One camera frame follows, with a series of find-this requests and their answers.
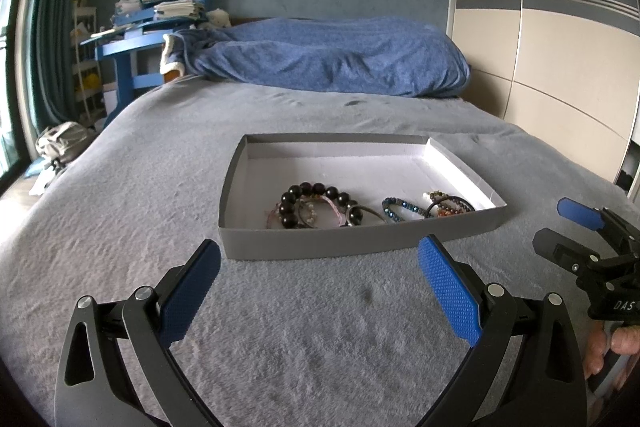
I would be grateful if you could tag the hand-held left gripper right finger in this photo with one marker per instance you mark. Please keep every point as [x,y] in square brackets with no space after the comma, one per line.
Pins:
[450,292]

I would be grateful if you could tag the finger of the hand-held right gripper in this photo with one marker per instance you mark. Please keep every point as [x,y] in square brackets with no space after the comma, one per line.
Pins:
[580,213]
[560,249]

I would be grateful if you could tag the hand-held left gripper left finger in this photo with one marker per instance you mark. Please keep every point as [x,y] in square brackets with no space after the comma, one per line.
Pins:
[192,292]

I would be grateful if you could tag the thin black bangle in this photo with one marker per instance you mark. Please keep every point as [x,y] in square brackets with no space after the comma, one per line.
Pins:
[462,199]

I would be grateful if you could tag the silver bangle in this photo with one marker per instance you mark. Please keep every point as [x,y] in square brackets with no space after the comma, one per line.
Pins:
[375,210]

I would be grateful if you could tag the grey cardboard box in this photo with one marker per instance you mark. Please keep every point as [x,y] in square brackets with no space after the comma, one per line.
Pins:
[325,244]

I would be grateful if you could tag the person's right hand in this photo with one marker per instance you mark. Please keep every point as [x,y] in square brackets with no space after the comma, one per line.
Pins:
[627,339]

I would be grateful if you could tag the small white bead charm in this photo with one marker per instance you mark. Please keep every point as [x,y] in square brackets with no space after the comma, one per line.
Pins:
[428,194]

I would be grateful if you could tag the grey bed cover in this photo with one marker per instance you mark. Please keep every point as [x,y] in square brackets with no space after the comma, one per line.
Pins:
[150,187]

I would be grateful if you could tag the beige wardrobe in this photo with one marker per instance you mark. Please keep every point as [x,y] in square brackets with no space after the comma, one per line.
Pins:
[550,57]

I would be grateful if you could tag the white paper sheet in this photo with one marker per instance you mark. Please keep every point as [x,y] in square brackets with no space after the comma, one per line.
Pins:
[40,182]

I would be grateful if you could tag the grey bag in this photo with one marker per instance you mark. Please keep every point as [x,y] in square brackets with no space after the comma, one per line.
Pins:
[62,142]

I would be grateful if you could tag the blue desk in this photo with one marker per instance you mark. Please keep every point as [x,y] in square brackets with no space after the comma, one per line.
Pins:
[122,82]

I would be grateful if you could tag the yellow toy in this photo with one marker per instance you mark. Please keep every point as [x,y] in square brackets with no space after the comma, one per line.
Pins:
[90,81]

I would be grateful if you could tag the white shelf rack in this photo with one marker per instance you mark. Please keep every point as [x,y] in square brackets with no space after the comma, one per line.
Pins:
[82,57]

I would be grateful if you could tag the blue fleece blanket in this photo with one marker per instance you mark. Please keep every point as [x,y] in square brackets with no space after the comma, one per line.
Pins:
[325,57]

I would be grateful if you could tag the white plush toy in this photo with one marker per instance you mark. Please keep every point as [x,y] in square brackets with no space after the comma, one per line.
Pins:
[219,18]

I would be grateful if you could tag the stack of papers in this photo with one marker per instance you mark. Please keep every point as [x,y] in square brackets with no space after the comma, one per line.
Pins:
[177,11]

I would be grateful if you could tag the window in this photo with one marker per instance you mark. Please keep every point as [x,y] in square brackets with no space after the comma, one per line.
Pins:
[7,57]

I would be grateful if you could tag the green curtain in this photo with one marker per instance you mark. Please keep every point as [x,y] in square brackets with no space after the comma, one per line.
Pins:
[55,7]

